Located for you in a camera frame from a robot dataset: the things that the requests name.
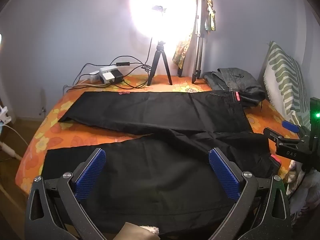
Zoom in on orange floral bedspread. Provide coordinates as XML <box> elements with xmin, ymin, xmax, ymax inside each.
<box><xmin>15</xmin><ymin>74</ymin><xmax>304</xmax><ymax>198</ymax></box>

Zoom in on white charger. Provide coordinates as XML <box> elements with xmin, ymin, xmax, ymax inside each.
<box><xmin>101</xmin><ymin>72</ymin><xmax>115</xmax><ymax>83</ymax></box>

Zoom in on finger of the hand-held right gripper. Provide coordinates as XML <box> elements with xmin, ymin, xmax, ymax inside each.
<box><xmin>263</xmin><ymin>127</ymin><xmax>302</xmax><ymax>147</ymax></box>
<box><xmin>282</xmin><ymin>121</ymin><xmax>311</xmax><ymax>142</ymax></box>

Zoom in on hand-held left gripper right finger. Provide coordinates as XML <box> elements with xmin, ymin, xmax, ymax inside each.
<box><xmin>208</xmin><ymin>147</ymin><xmax>293</xmax><ymax>240</ymax></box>

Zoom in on black charger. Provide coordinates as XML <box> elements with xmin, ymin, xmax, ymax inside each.
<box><xmin>111</xmin><ymin>70</ymin><xmax>125</xmax><ymax>83</ymax></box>

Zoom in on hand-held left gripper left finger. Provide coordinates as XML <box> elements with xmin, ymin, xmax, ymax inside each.
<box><xmin>25</xmin><ymin>148</ymin><xmax>107</xmax><ymax>240</ymax></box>

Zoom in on black pants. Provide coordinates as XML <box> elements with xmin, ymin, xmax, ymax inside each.
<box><xmin>41</xmin><ymin>90</ymin><xmax>282</xmax><ymax>235</ymax></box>

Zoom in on person's right forearm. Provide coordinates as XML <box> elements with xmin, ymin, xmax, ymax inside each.
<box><xmin>286</xmin><ymin>160</ymin><xmax>320</xmax><ymax>217</ymax></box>

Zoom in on beige cloth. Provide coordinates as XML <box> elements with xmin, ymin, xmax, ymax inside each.
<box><xmin>114</xmin><ymin>221</ymin><xmax>160</xmax><ymax>240</ymax></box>

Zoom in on dark grey pants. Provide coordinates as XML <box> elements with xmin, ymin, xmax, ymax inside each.
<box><xmin>201</xmin><ymin>67</ymin><xmax>267</xmax><ymax>108</ymax></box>

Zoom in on small black tripod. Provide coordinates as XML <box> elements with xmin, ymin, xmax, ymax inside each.
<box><xmin>147</xmin><ymin>40</ymin><xmax>173</xmax><ymax>87</ymax></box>

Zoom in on ring light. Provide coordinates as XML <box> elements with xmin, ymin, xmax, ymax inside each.
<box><xmin>129</xmin><ymin>0</ymin><xmax>198</xmax><ymax>43</ymax></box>

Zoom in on tall folded tripod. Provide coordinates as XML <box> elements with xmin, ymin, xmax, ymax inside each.
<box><xmin>177</xmin><ymin>0</ymin><xmax>213</xmax><ymax>84</ymax></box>

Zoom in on white cable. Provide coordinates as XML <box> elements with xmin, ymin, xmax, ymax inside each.
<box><xmin>0</xmin><ymin>124</ymin><xmax>29</xmax><ymax>147</ymax></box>

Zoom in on white power strip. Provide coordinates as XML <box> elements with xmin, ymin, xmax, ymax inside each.
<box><xmin>89</xmin><ymin>65</ymin><xmax>118</xmax><ymax>84</ymax></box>

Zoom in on green striped white pillow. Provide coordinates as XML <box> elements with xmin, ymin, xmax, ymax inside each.
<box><xmin>264</xmin><ymin>41</ymin><xmax>312</xmax><ymax>128</ymax></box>

